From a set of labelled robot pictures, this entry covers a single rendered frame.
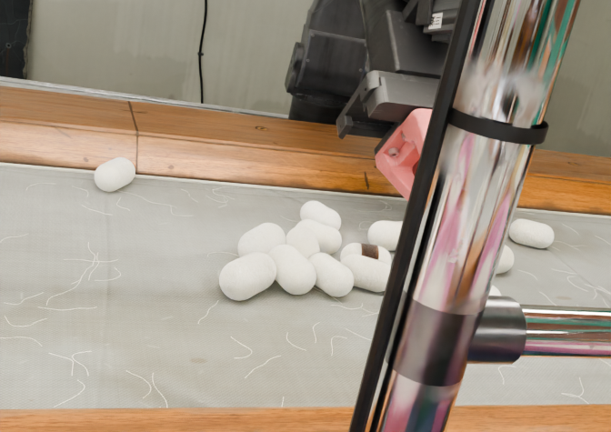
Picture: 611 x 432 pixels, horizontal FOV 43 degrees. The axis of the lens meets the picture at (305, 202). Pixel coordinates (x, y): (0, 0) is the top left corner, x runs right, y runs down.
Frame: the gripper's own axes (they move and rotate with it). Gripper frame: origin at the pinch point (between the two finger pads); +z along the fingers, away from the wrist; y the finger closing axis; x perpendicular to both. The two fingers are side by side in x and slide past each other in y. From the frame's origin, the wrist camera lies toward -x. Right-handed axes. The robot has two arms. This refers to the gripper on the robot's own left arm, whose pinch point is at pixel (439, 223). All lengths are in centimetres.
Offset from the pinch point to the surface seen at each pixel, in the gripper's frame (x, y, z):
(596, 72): 109, 134, -113
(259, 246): -0.5, -12.5, 2.7
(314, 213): 3.7, -7.2, -2.0
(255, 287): -2.9, -13.7, 6.2
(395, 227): 1.7, -2.3, -0.3
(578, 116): 122, 134, -105
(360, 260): -1.6, -6.8, 3.7
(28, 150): 9.8, -25.5, -8.5
